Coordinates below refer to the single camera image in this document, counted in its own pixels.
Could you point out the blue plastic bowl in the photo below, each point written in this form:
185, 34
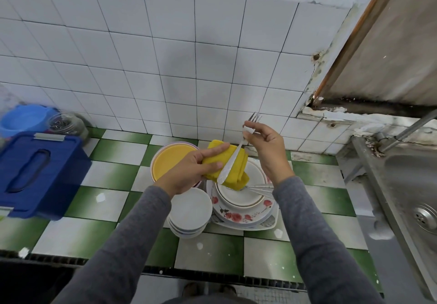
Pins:
24, 119

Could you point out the glass jar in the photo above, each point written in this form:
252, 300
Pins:
67, 124

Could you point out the stainless steel sink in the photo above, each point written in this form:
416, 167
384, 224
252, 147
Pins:
410, 205

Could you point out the person's black shoe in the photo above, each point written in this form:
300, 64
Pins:
227, 289
191, 289

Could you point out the metal fork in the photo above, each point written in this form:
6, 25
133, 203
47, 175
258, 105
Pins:
235, 153
259, 189

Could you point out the metal faucet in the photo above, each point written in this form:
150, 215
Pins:
403, 133

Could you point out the stack of small white bowls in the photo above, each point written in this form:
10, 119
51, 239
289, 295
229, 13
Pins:
190, 211

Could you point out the person's right forearm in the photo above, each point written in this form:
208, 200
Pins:
321, 252

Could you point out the blue plastic box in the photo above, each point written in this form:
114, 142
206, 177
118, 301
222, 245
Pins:
37, 174

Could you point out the person's left hand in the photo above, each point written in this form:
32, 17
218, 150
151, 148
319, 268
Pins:
183, 174

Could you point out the person's right hand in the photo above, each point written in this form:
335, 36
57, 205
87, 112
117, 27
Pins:
270, 151

